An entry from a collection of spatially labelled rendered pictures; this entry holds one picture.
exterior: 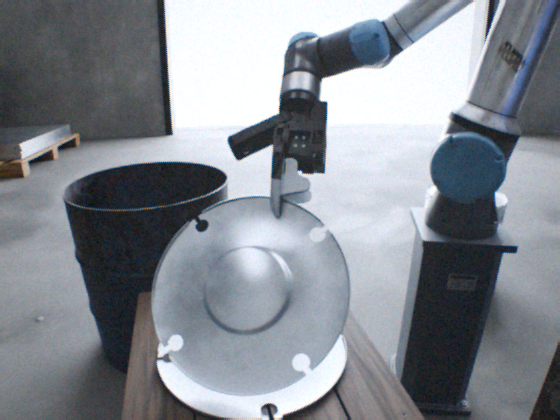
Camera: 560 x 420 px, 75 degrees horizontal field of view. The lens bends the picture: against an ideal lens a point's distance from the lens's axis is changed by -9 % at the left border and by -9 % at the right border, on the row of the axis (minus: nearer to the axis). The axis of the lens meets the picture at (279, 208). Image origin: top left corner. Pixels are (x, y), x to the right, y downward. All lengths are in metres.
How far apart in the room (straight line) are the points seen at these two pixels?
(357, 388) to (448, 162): 0.36
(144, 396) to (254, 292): 0.21
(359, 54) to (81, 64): 4.25
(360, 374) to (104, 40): 4.41
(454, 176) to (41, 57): 4.64
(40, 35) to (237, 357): 4.62
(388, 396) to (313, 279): 0.19
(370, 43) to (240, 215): 0.35
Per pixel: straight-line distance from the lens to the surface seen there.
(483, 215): 0.82
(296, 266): 0.57
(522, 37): 0.65
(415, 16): 0.80
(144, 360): 0.65
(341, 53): 0.70
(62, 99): 4.89
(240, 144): 0.65
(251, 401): 0.56
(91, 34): 4.75
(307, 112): 0.68
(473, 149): 0.63
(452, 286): 0.85
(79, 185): 1.16
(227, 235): 0.61
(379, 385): 0.60
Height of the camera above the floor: 0.76
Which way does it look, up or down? 21 degrees down
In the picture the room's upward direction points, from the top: straight up
